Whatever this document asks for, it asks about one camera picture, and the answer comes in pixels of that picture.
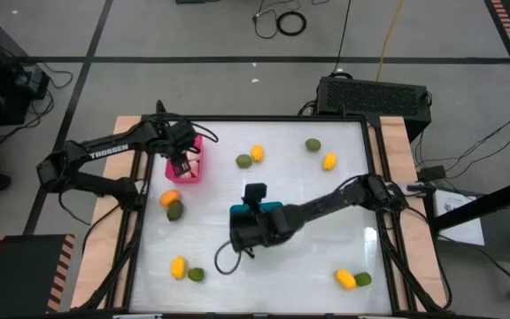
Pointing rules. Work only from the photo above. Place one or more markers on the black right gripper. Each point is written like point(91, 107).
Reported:
point(259, 230)

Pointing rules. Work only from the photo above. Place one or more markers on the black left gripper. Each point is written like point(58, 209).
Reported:
point(180, 137)

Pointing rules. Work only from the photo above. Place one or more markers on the bright green lime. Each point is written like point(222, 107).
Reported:
point(195, 274)
point(363, 279)

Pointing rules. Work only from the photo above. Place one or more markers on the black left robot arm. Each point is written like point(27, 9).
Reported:
point(78, 153)

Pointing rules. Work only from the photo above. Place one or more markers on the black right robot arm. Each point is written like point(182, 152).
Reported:
point(326, 204)

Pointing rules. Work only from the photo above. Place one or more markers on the pink plastic basket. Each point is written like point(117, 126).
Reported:
point(171, 176)

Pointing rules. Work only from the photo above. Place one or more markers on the orange yellow mango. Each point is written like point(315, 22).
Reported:
point(169, 197)

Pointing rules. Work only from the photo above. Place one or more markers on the wooden table board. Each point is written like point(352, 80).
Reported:
point(118, 166)
point(396, 137)

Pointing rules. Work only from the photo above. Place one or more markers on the black computer case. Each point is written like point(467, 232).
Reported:
point(370, 97)

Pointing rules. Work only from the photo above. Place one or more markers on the black power adapter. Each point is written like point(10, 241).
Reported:
point(432, 173)

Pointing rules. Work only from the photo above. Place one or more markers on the white paper sheet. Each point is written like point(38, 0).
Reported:
point(458, 221)

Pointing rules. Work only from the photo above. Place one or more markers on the black stand beam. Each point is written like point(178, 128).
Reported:
point(494, 201)

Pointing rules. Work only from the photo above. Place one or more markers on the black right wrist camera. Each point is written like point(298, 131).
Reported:
point(255, 193)

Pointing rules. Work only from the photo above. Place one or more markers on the black metal table frame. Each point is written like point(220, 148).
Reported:
point(259, 119)

